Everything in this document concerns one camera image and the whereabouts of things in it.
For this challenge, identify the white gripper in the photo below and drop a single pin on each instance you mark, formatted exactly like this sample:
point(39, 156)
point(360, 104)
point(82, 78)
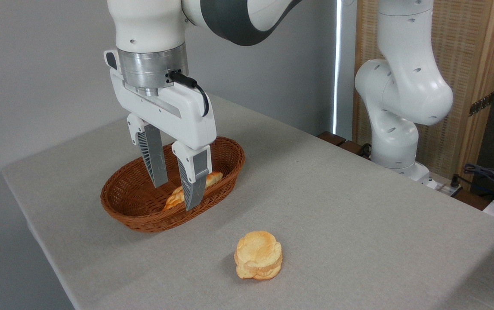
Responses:
point(165, 112)

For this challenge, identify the round golden bread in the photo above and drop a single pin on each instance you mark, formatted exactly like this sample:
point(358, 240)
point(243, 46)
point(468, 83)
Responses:
point(257, 256)

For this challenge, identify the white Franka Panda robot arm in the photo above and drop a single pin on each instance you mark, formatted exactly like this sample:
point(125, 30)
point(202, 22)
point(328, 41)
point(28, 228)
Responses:
point(402, 86)

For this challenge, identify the long golden bread roll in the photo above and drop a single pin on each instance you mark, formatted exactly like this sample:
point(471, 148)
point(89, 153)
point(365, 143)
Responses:
point(171, 200)

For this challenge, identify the brown woven wicker basket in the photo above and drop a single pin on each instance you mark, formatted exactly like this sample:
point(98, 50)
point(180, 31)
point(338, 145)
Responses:
point(143, 219)

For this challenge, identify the dark brown wooden bench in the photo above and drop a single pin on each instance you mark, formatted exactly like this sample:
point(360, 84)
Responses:
point(331, 137)

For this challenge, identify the grey tablecloth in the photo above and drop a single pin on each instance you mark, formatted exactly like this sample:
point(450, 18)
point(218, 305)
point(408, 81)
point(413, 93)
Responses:
point(359, 237)

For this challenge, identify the wooden rattan folding screen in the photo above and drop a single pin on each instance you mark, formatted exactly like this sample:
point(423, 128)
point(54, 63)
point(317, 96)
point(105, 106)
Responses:
point(466, 56)

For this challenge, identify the metal screen hinge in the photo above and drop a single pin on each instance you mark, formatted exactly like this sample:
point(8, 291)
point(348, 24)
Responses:
point(481, 104)

